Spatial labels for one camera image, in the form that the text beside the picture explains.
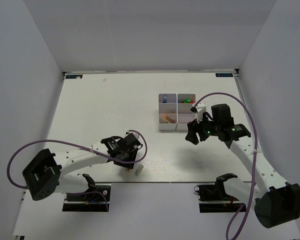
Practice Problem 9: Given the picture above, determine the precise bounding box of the right blue table label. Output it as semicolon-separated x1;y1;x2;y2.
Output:
215;73;233;78

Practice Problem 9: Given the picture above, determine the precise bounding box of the left blue table label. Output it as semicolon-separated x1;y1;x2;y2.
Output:
65;74;83;79

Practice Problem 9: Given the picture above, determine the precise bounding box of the orange marker pen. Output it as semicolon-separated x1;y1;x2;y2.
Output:
161;114;176;124

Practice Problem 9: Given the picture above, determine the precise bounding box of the blue table label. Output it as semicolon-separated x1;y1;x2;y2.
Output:
215;73;233;78
65;74;83;79

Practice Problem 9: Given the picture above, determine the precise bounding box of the grey eraser block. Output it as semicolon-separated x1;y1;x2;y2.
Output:
134;164;144;176

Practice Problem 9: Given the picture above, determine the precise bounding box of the right white organizer bin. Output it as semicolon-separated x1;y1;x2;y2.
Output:
176;93;196;131

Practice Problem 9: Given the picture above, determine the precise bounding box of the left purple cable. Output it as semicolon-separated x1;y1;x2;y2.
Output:
6;129;148;212

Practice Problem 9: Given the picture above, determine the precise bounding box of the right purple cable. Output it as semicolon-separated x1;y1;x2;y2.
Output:
190;92;258;240

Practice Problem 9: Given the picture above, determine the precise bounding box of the purple cable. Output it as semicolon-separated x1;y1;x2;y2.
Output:
190;92;258;240
6;129;148;212

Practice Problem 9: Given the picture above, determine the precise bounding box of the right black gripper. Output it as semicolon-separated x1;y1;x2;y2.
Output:
185;111;221;145

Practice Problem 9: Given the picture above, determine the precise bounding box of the black green highlighter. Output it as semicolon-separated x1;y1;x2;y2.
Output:
183;98;192;104

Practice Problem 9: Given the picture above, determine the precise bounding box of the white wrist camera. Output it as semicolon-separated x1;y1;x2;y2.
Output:
190;102;206;123
126;130;139;139

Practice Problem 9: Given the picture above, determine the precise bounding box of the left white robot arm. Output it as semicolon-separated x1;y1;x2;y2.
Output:
22;130;147;201

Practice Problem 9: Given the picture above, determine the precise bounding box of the white organizer bin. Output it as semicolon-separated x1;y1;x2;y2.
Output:
176;93;196;131
158;93;177;131

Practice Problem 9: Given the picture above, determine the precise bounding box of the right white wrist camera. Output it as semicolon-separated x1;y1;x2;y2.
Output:
190;102;206;123

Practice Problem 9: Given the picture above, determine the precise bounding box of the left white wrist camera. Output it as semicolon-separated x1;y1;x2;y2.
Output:
126;130;139;139

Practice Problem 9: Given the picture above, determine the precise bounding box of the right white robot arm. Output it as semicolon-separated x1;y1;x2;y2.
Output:
185;103;300;229

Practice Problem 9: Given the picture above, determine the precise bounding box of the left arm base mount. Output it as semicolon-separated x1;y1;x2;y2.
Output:
62;183;111;213

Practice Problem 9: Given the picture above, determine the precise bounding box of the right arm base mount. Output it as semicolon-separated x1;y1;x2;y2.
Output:
194;184;246;214

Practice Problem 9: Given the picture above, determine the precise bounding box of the left white organizer bin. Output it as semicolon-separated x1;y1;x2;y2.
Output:
158;93;177;131

